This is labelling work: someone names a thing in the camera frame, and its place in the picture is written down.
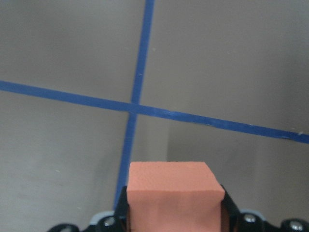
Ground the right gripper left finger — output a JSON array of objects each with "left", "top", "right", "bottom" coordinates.
[{"left": 113, "top": 186, "right": 130, "bottom": 232}]

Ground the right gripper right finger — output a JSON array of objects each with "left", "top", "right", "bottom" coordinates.
[{"left": 221, "top": 185, "right": 240, "bottom": 232}]

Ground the orange foam block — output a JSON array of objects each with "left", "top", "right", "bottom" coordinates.
[{"left": 127, "top": 161, "right": 225, "bottom": 232}]

